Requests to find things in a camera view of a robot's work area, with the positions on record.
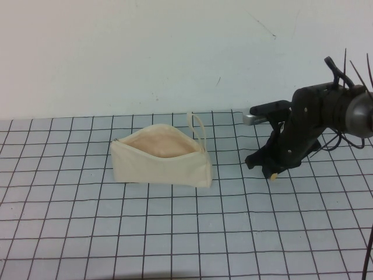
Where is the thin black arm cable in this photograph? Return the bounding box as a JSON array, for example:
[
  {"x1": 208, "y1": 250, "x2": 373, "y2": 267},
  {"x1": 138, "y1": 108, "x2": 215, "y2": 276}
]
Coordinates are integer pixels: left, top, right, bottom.
[{"x1": 309, "y1": 129, "x2": 368, "y2": 159}]

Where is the black hanging cable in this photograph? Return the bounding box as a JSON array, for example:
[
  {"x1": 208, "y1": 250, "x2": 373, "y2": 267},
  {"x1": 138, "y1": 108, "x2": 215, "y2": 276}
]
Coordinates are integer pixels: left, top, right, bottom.
[{"x1": 360, "y1": 222, "x2": 373, "y2": 280}]

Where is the cream fabric pencil case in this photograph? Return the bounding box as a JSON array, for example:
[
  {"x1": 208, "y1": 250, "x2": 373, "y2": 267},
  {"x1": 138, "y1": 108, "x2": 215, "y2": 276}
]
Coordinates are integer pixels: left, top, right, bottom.
[{"x1": 110, "y1": 111, "x2": 213, "y2": 187}]

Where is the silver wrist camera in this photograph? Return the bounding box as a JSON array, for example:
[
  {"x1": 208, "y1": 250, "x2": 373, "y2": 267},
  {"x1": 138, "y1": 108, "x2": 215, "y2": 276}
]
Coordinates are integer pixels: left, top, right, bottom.
[{"x1": 241, "y1": 113, "x2": 268, "y2": 127}]

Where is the thick black camera cable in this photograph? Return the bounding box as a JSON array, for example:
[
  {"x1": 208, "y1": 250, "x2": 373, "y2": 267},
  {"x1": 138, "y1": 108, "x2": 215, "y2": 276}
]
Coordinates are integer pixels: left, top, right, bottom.
[{"x1": 323, "y1": 55, "x2": 356, "y2": 89}]

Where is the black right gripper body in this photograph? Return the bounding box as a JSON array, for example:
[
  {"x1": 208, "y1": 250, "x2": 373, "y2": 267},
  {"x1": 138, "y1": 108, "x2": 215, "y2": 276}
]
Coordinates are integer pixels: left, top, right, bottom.
[{"x1": 262, "y1": 86, "x2": 339, "y2": 170}]

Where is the blue grid tablecloth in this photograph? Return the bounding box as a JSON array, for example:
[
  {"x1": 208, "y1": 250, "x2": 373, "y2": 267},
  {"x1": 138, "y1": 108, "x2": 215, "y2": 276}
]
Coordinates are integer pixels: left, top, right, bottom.
[{"x1": 0, "y1": 101, "x2": 373, "y2": 280}]

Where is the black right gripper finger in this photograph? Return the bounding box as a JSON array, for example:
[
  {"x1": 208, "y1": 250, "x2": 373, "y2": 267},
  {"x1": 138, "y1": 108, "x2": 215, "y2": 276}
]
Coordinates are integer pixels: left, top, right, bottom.
[
  {"x1": 262, "y1": 161, "x2": 301, "y2": 180},
  {"x1": 245, "y1": 145, "x2": 269, "y2": 170}
]

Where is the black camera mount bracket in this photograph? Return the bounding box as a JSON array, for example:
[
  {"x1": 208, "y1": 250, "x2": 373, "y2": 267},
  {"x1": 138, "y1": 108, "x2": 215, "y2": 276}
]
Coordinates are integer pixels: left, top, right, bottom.
[{"x1": 249, "y1": 100, "x2": 293, "y2": 118}]

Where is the black cable tie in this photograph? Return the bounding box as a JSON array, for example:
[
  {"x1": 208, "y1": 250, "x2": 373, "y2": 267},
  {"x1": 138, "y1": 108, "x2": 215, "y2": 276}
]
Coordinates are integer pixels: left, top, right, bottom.
[
  {"x1": 343, "y1": 48, "x2": 350, "y2": 88},
  {"x1": 349, "y1": 60, "x2": 368, "y2": 88}
]

